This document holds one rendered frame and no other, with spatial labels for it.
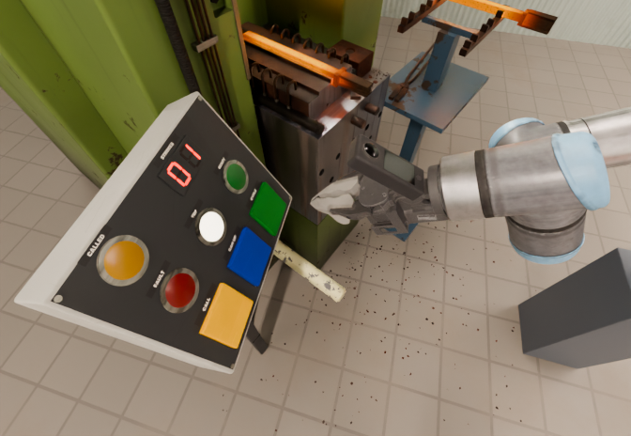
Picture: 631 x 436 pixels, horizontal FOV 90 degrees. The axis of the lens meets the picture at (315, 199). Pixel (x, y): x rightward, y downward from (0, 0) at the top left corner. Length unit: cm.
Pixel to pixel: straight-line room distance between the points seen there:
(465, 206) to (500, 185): 5
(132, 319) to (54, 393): 141
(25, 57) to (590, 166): 113
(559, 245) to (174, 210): 52
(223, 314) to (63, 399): 135
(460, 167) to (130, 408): 153
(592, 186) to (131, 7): 68
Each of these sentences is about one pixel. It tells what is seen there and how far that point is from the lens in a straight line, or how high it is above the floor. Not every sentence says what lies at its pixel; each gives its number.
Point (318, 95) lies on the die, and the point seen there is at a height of 98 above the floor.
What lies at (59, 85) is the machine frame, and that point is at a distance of 114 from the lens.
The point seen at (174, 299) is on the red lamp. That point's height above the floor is 109.
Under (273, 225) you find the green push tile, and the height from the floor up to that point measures 99.
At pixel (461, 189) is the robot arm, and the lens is 43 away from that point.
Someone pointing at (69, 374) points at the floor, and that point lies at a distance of 183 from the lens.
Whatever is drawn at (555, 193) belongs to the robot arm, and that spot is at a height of 122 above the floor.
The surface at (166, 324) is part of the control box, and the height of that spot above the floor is 109.
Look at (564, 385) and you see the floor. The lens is 182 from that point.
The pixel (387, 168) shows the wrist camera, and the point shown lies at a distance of 42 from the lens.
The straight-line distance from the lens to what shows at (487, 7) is 133.
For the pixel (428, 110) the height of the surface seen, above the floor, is 76.
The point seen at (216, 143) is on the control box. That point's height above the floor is 114.
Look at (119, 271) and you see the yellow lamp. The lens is 43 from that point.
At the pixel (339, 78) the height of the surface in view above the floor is 100.
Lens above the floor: 150
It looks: 55 degrees down
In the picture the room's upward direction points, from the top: straight up
